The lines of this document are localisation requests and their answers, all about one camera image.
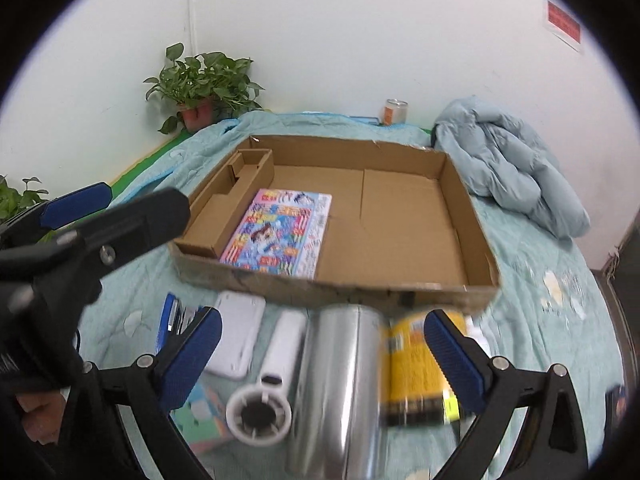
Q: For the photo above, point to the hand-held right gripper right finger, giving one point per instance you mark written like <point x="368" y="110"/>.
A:
<point x="452" y="357"/>

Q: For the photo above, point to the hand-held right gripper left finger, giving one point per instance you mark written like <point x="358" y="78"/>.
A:
<point x="192" y="355"/>

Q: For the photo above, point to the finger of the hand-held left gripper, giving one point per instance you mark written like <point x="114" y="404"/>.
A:
<point x="140" y="217"/>
<point x="75" y="206"/>

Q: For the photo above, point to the dark bottle yellow label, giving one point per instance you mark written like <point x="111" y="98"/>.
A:
<point x="410" y="365"/>

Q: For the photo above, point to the pastel pink green box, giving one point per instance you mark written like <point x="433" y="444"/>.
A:
<point x="205" y="417"/>

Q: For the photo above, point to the white hair dryer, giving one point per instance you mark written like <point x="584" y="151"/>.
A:
<point x="282" y="350"/>

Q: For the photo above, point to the silver metal tin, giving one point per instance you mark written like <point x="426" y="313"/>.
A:
<point x="335" y="385"/>

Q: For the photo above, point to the brown cardboard box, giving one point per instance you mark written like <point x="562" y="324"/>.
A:
<point x="395" y="220"/>

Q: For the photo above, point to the person's left hand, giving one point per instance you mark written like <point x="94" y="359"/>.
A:
<point x="37" y="412"/>

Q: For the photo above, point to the blue stapler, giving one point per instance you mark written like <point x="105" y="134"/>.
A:
<point x="167" y="320"/>

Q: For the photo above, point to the white plastic case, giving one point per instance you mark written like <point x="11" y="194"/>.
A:
<point x="235" y="330"/>

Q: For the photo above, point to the green leafy plant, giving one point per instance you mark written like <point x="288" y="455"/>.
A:
<point x="12" y="200"/>

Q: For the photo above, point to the teal quilted bedspread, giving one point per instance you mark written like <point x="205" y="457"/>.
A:
<point x="530" y="275"/>

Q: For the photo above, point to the colourful printed flat box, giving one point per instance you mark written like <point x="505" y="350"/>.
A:
<point x="280" y="235"/>

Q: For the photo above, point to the potted green plant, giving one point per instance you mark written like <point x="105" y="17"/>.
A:
<point x="200" y="80"/>

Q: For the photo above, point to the dark wooden furniture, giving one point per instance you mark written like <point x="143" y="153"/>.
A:
<point x="625" y="300"/>

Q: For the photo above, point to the light blue jacket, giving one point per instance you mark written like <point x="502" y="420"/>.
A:
<point x="505" y="165"/>

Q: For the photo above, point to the orange label jar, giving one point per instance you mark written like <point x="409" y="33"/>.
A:
<point x="395" y="112"/>

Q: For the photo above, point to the white wall pipe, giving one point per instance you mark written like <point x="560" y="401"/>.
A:
<point x="191" y="5"/>

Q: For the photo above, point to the red wall sign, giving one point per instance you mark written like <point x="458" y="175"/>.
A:
<point x="564" y="25"/>

